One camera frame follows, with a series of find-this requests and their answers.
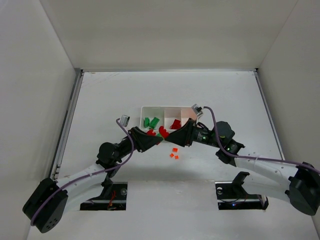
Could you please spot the red curved duplo brick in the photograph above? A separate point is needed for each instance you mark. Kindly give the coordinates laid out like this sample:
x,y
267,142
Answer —
x,y
176,125

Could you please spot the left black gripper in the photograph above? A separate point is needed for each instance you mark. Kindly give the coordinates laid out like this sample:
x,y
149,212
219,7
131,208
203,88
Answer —
x,y
136,139

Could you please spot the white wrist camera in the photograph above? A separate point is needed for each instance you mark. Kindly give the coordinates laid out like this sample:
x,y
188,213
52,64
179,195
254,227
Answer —
x,y
124,120
197,110

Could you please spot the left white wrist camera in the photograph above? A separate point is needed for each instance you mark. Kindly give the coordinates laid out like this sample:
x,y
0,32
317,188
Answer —
x,y
124,120

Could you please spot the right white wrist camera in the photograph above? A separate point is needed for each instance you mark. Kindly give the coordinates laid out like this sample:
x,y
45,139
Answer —
x,y
197,110

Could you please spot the white three-compartment plastic bin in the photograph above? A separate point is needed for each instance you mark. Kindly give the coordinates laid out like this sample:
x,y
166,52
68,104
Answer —
x,y
166,116

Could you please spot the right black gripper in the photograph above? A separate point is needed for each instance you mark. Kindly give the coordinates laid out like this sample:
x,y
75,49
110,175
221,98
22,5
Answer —
x,y
189,133

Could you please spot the green curved duplo brick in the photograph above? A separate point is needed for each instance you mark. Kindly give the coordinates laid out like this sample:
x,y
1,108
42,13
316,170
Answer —
x,y
146,122

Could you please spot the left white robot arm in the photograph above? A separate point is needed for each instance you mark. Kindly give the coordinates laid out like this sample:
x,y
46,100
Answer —
x,y
48,202

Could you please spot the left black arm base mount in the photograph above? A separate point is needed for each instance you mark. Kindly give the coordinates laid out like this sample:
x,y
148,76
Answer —
x,y
113,197

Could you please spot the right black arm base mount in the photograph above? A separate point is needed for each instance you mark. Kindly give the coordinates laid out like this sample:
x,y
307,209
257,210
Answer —
x,y
232,196

